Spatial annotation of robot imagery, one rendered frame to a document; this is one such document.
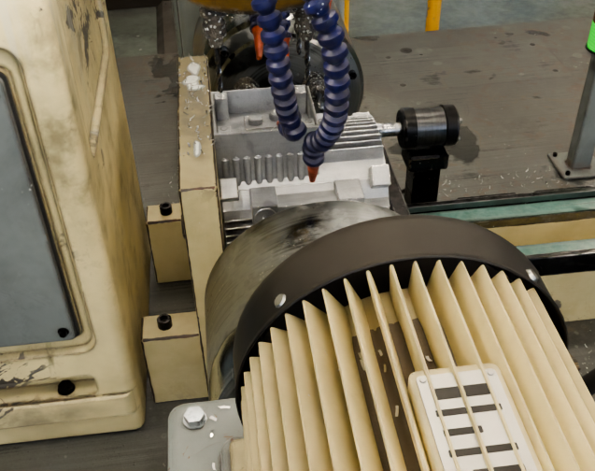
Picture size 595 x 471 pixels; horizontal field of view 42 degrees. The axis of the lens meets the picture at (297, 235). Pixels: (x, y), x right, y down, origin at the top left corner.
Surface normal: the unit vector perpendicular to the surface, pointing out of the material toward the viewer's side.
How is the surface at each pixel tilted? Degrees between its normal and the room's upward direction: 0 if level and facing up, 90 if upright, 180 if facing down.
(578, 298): 90
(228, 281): 51
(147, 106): 0
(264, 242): 28
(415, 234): 3
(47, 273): 90
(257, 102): 90
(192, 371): 90
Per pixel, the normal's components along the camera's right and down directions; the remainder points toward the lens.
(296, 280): -0.59, -0.58
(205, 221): 0.12, 0.63
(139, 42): -0.02, -0.77
